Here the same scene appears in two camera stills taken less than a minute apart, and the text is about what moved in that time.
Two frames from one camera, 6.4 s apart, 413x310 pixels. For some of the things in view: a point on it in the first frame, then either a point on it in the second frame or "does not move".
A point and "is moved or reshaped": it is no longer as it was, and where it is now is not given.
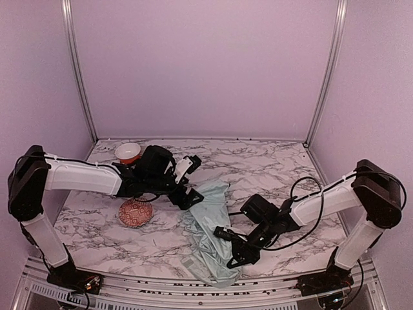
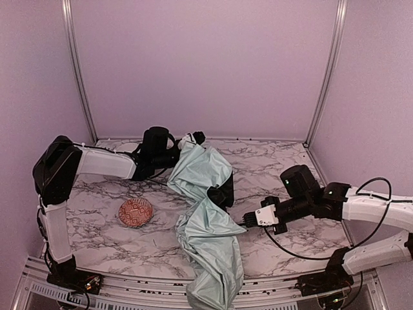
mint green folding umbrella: (208, 254) is moved or reshaped
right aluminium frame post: (340, 20) does not move
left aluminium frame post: (67, 10) does not move
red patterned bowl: (135, 213) does not move
